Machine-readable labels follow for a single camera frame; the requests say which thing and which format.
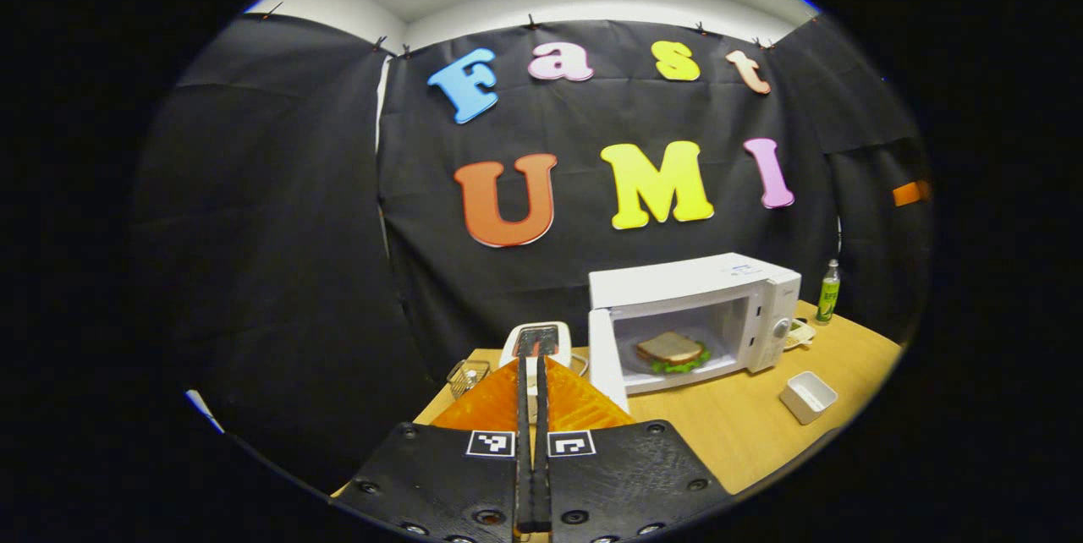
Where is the sandwich with lettuce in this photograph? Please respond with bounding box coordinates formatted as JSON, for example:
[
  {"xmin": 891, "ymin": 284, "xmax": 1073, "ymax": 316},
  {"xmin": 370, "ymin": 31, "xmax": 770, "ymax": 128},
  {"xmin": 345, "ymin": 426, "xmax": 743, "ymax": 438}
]
[{"xmin": 635, "ymin": 332, "xmax": 713, "ymax": 375}]

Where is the white square dish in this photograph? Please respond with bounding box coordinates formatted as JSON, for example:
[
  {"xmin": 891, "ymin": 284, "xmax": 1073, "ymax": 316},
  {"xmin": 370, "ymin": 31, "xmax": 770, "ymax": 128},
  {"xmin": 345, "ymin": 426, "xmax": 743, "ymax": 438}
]
[{"xmin": 779, "ymin": 370, "xmax": 838, "ymax": 425}]

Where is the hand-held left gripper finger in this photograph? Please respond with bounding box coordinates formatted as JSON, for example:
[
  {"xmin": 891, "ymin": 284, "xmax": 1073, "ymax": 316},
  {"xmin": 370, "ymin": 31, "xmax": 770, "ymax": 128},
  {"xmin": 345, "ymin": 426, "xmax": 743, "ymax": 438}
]
[
  {"xmin": 332, "ymin": 338, "xmax": 536, "ymax": 543},
  {"xmin": 535, "ymin": 338, "xmax": 730, "ymax": 543}
]

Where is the small wire rack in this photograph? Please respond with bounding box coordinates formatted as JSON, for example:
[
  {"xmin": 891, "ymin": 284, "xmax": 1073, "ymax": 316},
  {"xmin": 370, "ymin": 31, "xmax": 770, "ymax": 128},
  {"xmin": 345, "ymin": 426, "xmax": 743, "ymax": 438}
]
[{"xmin": 447, "ymin": 359, "xmax": 492, "ymax": 400}]

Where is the green drink bottle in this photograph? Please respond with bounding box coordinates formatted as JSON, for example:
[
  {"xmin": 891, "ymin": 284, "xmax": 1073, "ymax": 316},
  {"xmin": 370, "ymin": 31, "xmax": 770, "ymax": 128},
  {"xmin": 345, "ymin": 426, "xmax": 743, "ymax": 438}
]
[{"xmin": 815, "ymin": 259, "xmax": 841, "ymax": 326}]

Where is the white toaster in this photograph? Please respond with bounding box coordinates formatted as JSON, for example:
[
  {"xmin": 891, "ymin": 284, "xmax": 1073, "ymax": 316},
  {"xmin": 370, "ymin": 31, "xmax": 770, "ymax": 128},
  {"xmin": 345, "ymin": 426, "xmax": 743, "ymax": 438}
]
[{"xmin": 499, "ymin": 321, "xmax": 573, "ymax": 398}]

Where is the white microwave oven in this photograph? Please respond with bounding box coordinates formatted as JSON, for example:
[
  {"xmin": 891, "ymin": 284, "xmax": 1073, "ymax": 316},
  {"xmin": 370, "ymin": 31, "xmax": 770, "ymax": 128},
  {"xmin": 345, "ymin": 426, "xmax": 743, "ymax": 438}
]
[{"xmin": 588, "ymin": 253, "xmax": 802, "ymax": 413}]

